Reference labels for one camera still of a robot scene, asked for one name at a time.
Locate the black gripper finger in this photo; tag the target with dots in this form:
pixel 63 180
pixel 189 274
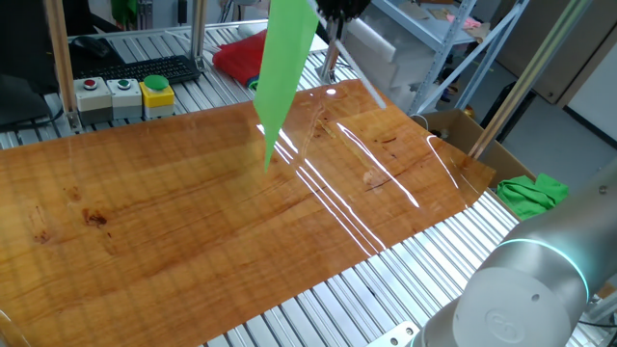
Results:
pixel 356 7
pixel 329 8

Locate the black monitor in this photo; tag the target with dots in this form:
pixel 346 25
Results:
pixel 19 48

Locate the green plastic sheet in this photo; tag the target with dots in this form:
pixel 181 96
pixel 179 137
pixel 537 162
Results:
pixel 284 58

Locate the cardboard box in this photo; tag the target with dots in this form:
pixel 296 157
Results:
pixel 458 130

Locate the black computer mouse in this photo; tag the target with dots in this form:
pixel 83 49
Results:
pixel 91 45

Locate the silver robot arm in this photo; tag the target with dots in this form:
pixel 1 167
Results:
pixel 530 289

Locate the red mesh bag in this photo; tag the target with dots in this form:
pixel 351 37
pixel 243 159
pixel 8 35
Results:
pixel 241 60

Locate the glossy wood-grain mat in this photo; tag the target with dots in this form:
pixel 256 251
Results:
pixel 144 217

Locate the grey box green button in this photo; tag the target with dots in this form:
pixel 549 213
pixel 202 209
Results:
pixel 124 98

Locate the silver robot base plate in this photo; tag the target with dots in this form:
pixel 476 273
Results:
pixel 395 337

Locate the yellow box green pushbutton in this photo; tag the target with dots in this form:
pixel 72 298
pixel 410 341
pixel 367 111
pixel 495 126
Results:
pixel 156 98

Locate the black case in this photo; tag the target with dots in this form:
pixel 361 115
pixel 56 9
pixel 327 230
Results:
pixel 506 111

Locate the aluminium frame post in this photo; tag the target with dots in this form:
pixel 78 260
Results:
pixel 331 53
pixel 198 34

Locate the green hanging cloth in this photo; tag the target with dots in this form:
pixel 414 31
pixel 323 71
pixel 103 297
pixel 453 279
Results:
pixel 124 12

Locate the pink paper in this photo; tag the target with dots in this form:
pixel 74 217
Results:
pixel 465 21

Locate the grey metal shelf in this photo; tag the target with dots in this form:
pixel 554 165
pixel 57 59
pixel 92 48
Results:
pixel 424 29

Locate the grey box red button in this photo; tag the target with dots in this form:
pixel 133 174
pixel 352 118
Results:
pixel 91 101

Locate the black keyboard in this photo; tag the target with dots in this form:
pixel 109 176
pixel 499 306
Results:
pixel 144 70

